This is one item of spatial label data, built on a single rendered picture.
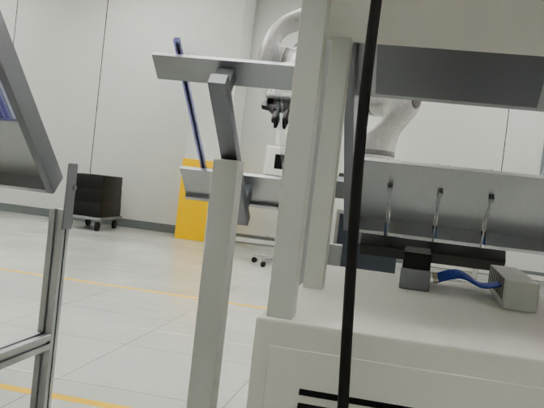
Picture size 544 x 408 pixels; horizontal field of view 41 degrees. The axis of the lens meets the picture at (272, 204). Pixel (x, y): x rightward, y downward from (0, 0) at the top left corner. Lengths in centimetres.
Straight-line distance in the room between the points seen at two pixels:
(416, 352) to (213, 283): 95
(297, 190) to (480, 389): 29
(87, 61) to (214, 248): 779
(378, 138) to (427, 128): 620
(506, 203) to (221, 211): 64
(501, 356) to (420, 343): 9
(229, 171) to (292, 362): 91
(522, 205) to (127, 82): 775
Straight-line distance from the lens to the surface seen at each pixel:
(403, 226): 175
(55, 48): 963
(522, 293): 118
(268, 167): 714
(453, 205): 170
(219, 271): 172
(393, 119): 219
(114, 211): 855
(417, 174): 164
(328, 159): 110
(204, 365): 176
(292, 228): 84
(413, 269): 125
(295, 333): 84
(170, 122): 890
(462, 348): 83
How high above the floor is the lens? 78
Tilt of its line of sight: 2 degrees down
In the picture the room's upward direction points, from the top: 6 degrees clockwise
